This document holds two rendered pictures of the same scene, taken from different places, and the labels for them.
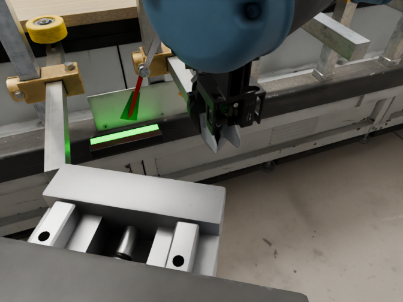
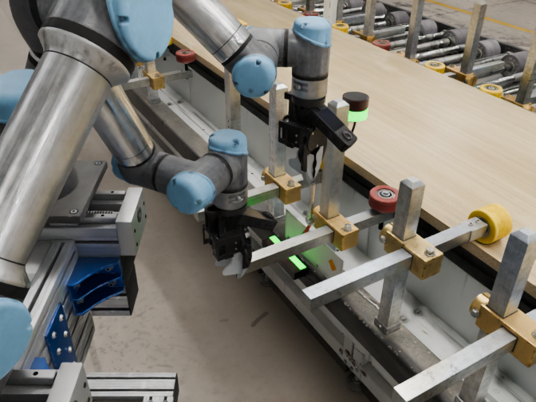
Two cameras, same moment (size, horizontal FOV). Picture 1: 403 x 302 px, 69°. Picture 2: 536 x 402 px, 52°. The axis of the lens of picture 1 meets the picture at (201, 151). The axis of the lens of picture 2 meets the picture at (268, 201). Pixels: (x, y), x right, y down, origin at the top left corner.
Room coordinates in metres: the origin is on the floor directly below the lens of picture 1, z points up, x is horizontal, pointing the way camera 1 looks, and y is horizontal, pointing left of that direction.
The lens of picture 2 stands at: (0.23, -0.97, 1.66)
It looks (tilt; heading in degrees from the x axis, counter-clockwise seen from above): 34 degrees down; 79
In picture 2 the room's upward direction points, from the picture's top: 1 degrees clockwise
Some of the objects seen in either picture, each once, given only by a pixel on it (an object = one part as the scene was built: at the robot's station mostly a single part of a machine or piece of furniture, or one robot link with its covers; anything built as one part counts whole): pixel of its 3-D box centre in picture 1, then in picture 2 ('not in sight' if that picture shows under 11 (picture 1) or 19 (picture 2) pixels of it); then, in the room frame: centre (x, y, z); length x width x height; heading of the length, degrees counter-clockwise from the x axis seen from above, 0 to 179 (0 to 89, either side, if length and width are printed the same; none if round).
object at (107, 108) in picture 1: (148, 103); (311, 247); (0.57, 0.13, 0.75); 0.26 x 0.01 x 0.10; 110
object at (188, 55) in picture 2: not in sight; (186, 64); (0.33, 1.29, 0.85); 0.08 x 0.08 x 0.11
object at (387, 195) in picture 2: not in sight; (383, 210); (0.75, 0.12, 0.85); 0.08 x 0.08 x 0.11
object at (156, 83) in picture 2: not in sight; (152, 78); (0.19, 1.26, 0.81); 0.13 x 0.06 x 0.05; 110
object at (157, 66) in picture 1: (163, 58); (334, 226); (0.61, 0.09, 0.85); 0.13 x 0.06 x 0.05; 110
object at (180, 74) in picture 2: not in sight; (142, 82); (0.14, 1.23, 0.81); 0.43 x 0.03 x 0.04; 20
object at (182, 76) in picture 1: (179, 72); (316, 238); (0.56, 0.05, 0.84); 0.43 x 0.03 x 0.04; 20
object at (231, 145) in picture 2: not in sight; (227, 160); (0.34, -0.03, 1.13); 0.09 x 0.08 x 0.11; 51
